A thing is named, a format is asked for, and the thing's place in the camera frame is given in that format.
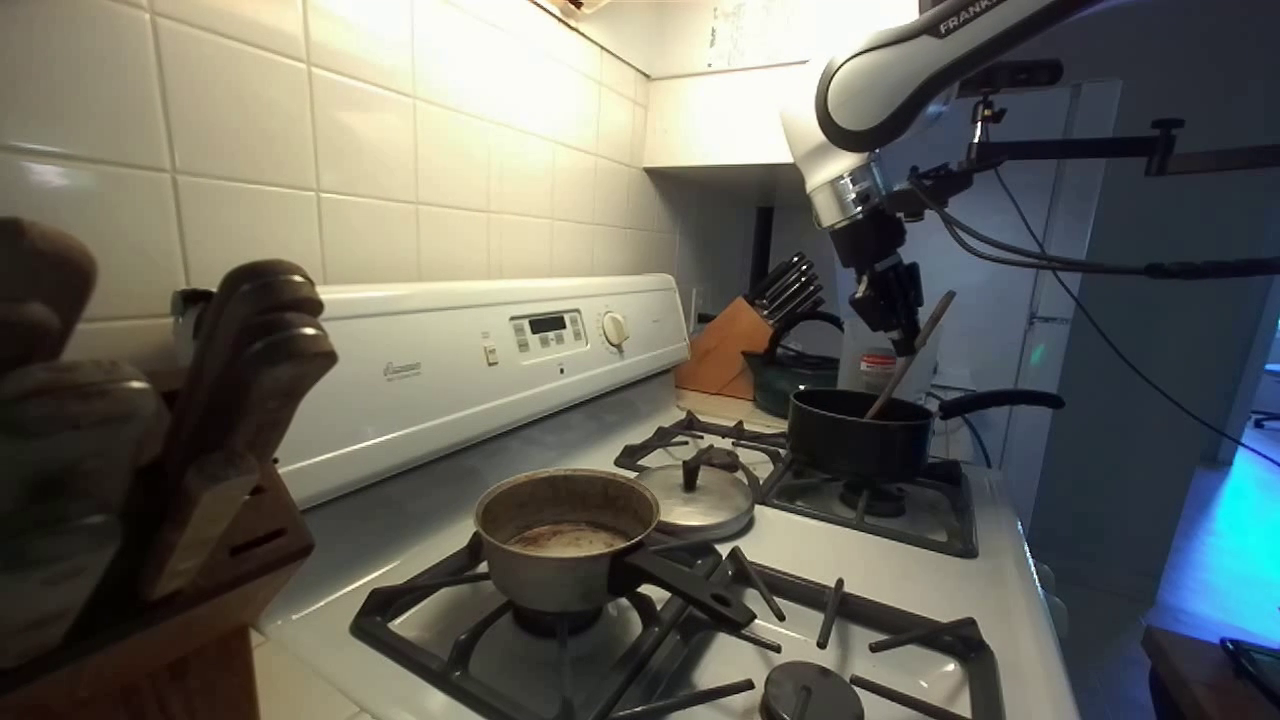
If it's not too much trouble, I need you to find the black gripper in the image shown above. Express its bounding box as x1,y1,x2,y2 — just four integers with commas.
831,207,924,352

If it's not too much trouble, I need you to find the wooden spoon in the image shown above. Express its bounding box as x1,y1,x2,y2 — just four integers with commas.
864,292,958,420

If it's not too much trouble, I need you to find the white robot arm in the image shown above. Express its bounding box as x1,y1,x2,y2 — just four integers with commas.
781,0,1092,355

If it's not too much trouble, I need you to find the black pot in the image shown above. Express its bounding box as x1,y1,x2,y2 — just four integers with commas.
790,387,1064,483

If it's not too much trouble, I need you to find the steel pot lid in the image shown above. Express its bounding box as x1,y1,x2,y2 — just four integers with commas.
635,446,755,539

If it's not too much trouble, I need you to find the green kettle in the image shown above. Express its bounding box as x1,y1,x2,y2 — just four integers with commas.
747,313,844,416

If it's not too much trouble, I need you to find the wooden knife block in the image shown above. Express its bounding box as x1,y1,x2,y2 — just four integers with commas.
676,251,823,399
0,215,338,720

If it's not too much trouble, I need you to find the white range hood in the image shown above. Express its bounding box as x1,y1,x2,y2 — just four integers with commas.
536,0,922,170

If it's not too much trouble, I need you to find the small steel saucepan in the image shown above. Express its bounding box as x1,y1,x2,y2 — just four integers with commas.
474,466,755,626

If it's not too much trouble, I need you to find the white gas stove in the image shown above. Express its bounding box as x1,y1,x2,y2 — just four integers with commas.
266,276,1075,720

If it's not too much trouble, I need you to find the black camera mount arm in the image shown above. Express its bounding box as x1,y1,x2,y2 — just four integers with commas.
909,119,1280,205

